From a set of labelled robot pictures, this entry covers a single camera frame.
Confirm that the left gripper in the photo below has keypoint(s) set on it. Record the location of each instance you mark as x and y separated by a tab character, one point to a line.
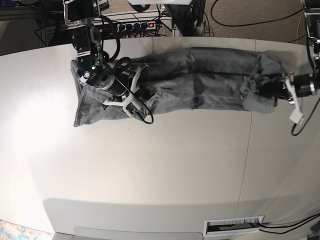
291	88

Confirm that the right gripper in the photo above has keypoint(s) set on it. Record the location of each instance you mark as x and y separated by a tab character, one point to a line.
105	90

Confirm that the grey T-shirt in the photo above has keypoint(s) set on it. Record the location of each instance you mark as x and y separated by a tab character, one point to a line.
203	78

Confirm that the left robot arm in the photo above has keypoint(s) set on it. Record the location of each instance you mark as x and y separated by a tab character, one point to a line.
311	11

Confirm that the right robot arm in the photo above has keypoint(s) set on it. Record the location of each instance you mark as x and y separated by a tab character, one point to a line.
87	38

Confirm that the white power strip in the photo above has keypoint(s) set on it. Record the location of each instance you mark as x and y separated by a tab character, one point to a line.
136	29

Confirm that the black monitor stand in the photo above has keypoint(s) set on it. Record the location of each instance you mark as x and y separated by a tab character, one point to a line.
187	18

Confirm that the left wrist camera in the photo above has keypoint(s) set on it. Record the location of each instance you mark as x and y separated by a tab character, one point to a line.
297	117

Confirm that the table cable grommet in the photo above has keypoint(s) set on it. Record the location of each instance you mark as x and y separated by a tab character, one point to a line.
232	226

